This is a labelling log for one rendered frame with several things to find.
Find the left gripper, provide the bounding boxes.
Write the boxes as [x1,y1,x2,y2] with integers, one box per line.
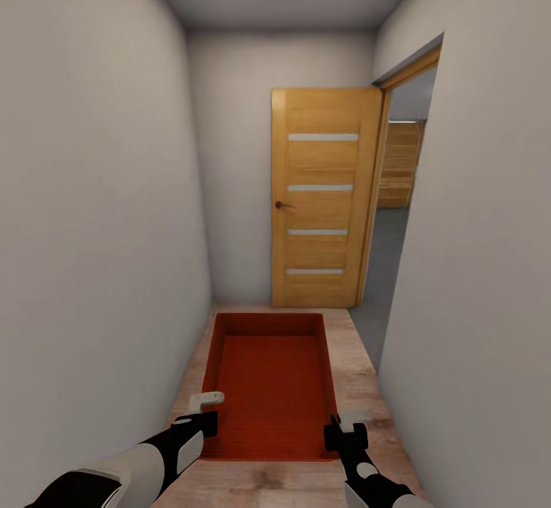
[176,411,217,438]

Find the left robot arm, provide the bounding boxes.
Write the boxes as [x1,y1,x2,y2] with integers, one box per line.
[24,392,224,508]

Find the storage box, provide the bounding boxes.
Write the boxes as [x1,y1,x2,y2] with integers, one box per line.
[198,313,341,463]

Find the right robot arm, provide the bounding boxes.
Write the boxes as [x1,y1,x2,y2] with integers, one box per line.
[324,408,438,508]

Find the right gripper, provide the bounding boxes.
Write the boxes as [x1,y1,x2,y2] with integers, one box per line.
[324,415,368,460]

